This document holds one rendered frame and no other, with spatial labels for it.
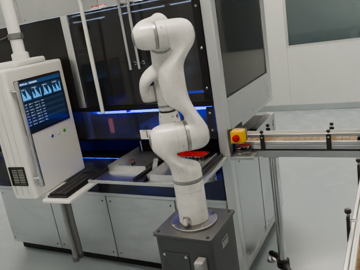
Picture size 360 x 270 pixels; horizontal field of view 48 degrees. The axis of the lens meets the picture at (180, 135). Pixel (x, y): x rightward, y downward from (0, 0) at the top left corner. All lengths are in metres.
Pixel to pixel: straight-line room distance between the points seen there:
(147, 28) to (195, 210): 0.71
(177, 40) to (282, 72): 5.47
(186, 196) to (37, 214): 2.05
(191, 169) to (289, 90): 5.46
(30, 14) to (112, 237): 1.62
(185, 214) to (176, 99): 0.46
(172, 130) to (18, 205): 2.28
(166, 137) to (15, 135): 1.13
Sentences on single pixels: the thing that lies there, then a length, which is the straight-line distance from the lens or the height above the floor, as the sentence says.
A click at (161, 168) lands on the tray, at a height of 0.89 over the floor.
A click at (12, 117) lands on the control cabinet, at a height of 1.29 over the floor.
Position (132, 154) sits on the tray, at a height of 0.89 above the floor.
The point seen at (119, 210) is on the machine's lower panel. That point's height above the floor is 0.47.
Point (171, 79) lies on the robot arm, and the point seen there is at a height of 1.45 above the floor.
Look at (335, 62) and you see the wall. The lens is 6.75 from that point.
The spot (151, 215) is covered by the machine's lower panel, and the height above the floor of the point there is 0.46.
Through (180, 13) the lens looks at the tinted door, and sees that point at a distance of 2.28.
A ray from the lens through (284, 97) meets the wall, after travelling 6.98.
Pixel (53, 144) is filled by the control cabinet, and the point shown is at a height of 1.06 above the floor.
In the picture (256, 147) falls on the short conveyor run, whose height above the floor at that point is 0.90.
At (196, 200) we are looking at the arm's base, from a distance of 1.60.
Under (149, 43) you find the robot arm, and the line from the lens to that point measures 1.49.
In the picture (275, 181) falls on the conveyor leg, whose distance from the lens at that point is 2.47.
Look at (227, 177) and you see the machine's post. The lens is 2.38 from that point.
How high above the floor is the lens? 1.64
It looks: 15 degrees down
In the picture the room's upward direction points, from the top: 9 degrees counter-clockwise
